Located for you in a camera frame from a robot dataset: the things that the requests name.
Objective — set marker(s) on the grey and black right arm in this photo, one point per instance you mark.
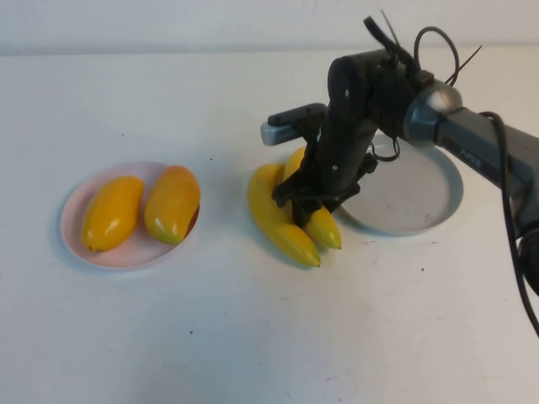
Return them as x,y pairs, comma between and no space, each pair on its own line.
476,143

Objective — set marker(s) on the pink round plate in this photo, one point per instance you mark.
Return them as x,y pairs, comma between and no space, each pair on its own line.
139,254

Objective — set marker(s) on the orange mango with green tip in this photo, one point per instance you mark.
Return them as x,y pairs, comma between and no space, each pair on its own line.
172,202

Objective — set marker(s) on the yellow banana with stubby stem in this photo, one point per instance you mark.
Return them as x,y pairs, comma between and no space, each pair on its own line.
265,206

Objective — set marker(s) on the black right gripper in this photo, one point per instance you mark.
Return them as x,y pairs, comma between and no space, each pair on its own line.
337,168

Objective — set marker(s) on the plain yellow-orange mango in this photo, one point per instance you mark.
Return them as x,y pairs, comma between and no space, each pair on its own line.
111,214

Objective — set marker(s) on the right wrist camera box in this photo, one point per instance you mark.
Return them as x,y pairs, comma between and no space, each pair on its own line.
280,132

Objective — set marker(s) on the grey-blue round plate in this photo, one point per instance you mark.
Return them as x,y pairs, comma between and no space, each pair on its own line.
404,202

